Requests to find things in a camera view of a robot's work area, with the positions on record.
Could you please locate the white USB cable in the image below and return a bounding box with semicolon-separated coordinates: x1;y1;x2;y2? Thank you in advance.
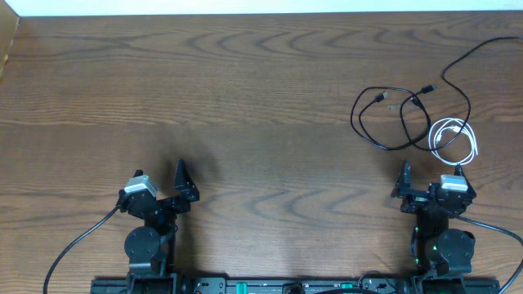
427;117;479;167

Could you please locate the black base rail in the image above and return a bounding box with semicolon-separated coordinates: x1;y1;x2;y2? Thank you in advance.
90;274;500;294

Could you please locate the black USB cable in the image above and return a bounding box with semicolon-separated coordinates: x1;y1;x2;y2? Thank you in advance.
398;36;523;153
350;86;432;152

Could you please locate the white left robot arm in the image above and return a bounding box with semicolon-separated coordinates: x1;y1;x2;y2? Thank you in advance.
117;159;199;293

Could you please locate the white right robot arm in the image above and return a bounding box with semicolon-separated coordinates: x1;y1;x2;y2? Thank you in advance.
391;162;476;293

